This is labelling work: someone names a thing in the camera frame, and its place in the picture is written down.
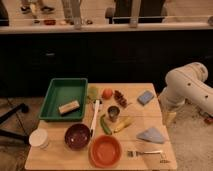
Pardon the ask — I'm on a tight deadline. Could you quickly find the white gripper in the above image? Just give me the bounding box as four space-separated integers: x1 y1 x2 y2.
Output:
159 92 177 126

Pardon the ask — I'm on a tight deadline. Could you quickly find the blue sponge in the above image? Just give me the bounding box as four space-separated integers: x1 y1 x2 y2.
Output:
138 91 154 105

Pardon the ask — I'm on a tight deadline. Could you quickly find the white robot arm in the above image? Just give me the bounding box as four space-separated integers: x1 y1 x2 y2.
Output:
158 62 213 126

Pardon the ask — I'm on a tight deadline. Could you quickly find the white paper cup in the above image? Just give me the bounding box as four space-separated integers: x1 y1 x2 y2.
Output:
29 129 49 149

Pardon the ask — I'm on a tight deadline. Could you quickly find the blue folded cloth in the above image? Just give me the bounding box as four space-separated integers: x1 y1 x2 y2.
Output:
136 127 165 144

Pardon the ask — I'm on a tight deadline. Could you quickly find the silver fork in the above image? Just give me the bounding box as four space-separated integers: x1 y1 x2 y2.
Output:
127 150 163 157

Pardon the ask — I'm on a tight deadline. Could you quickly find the brown pine cone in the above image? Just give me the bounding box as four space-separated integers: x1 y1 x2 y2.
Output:
114 90 127 107

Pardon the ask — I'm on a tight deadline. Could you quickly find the orange tomato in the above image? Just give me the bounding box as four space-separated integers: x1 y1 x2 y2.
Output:
102 88 113 100

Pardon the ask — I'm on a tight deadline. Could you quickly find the green chili pepper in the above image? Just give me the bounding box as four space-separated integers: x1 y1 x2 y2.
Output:
100 115 112 135

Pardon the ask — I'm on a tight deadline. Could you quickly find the orange bowl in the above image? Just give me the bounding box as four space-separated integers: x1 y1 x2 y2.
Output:
89 135 122 168

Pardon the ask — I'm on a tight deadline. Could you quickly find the green yellow leafy toy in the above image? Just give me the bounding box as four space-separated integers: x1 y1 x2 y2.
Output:
87 86 98 101

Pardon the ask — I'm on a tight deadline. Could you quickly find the dark purple bowl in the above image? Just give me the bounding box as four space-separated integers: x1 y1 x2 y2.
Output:
64 123 90 150

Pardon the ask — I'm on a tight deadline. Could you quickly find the wooden block eraser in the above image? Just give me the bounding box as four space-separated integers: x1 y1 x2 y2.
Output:
59 100 80 115

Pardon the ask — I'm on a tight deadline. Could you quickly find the green plastic tray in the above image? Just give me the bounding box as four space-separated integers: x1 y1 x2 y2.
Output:
39 78 88 122

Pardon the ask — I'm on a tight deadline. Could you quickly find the black chair base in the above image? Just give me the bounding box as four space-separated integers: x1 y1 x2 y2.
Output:
0 102 30 145

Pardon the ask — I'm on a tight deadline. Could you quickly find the wooden shelf rail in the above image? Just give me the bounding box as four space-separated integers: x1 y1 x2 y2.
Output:
0 22 213 35

